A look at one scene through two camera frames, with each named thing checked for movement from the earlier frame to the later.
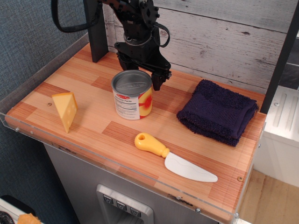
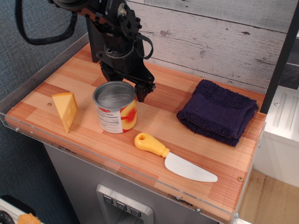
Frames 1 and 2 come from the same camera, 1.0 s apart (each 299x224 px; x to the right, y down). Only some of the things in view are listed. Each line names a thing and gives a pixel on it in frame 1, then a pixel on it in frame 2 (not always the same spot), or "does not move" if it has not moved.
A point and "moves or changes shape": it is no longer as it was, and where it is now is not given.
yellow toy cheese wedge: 67,107 does not move
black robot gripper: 145,52 to 120,51
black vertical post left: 97,35 does not move
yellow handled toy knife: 174,163 does not move
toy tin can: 132,94 moves or changes shape
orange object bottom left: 28,218 does not move
